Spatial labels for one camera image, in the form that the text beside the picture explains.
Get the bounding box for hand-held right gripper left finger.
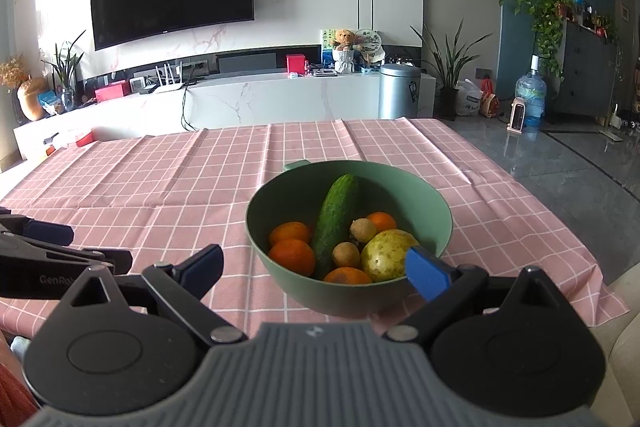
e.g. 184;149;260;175
52;244;248;348

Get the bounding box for white plastic bag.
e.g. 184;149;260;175
455;78;483;116

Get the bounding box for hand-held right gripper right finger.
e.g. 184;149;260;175
382;246;581;348

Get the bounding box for orange ceramic vase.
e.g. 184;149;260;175
16;76;51;122

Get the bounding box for trailing green vine plant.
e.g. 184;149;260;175
500;0;576;82

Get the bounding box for green bowl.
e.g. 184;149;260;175
245;159;453;319

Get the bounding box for green cucumber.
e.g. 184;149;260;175
311;174;362;280

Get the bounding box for yellow-green pear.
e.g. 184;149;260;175
360;229;421;284

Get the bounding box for grey dresser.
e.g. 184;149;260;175
552;18;621;120

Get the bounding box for long-leaf potted plant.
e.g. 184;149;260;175
410;19;493;122

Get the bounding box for silver trash can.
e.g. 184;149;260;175
377;63;422;120

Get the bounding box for white standing device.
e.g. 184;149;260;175
506;97;528;132

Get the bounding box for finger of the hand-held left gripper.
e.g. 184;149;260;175
0;236;133;277
0;207;75;248

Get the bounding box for white marble tv cabinet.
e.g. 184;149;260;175
12;72;436;158

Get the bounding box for orchid plant in glass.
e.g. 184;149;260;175
40;29;87;112

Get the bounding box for grey speaker box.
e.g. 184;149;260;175
218;52;277;74

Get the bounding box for orange bag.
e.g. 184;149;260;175
479;78;501;118

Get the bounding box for printed picture card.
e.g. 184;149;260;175
320;28;337;70

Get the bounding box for orange with dark spot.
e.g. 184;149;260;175
322;267;373;285

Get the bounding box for pink checkered tablecloth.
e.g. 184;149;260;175
0;117;631;338

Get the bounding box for black power cable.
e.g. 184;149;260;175
180;82;196;132

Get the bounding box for brown kiwi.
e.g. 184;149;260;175
349;217;377;244
332;242;362;269

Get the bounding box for round printed hand fan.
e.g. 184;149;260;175
354;29;386;68

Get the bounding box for flat red box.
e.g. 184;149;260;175
95;80;130;102

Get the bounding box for dried yellow flowers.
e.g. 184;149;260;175
0;54;28;88

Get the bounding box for blue package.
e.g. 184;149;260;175
37;89;65;114

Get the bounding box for blue water bottle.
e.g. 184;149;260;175
515;55;547;128

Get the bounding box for brown teddy bear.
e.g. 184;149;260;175
332;28;357;52

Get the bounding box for white router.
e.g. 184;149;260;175
150;63;185;94

